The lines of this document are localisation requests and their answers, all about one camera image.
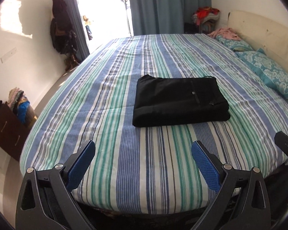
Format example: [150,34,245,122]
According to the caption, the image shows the black pants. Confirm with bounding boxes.
[132,75,230,127]

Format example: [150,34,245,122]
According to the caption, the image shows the near teal floral pillow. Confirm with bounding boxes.
[236,51,288,99]

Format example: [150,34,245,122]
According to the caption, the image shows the teal floral pillow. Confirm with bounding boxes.
[216,35,254,52]
[236,51,288,99]

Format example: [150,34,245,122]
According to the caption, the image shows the dark brown dresser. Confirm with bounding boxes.
[0,100,37,161]

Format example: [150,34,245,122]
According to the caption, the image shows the cream padded headboard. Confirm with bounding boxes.
[227,10,288,73]

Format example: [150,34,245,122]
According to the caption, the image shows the striped blue green bed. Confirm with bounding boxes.
[20,34,288,215]

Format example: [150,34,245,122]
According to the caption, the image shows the clothes pile on dresser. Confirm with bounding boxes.
[7,87,30,124]

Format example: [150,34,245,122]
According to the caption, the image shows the far teal floral pillow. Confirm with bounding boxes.
[216,35,254,52]

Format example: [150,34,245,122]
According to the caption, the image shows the pink garment on bed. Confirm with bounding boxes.
[208,28,241,41]

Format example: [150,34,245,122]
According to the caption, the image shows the red clothes pile on stool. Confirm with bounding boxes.
[192,7,220,26]

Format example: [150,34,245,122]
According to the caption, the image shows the dark clothes on coat rack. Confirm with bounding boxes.
[50,0,79,56]

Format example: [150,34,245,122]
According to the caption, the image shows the blue curtain right panel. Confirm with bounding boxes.
[130,0,211,36]

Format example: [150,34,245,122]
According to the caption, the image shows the white wall switch plate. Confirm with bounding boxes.
[0,47,17,63]

